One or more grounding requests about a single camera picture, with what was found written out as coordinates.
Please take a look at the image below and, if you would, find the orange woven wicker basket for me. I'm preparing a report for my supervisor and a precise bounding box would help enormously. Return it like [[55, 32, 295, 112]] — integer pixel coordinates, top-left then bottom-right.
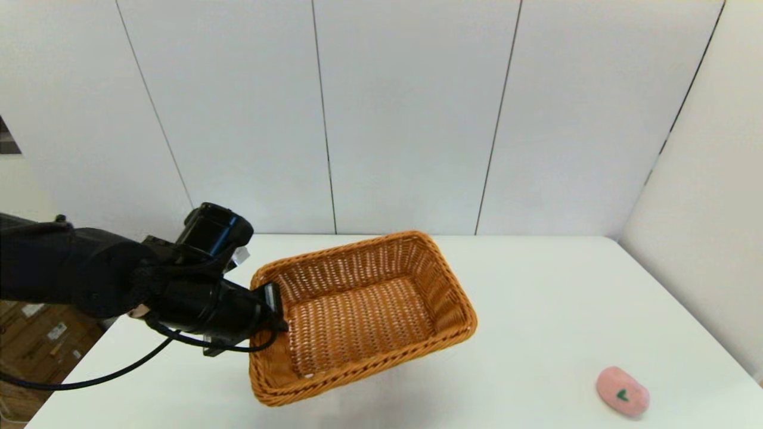
[[249, 231, 478, 408]]

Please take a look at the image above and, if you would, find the pink toy peach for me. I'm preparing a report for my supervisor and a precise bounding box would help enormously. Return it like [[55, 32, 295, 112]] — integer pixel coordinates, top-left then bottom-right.
[[596, 366, 650, 418]]

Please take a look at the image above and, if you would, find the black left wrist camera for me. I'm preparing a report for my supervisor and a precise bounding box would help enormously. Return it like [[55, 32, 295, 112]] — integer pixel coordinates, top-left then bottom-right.
[[142, 202, 255, 279]]

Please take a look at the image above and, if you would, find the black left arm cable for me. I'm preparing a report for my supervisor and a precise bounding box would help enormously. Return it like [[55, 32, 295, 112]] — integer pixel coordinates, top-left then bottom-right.
[[0, 316, 281, 391]]

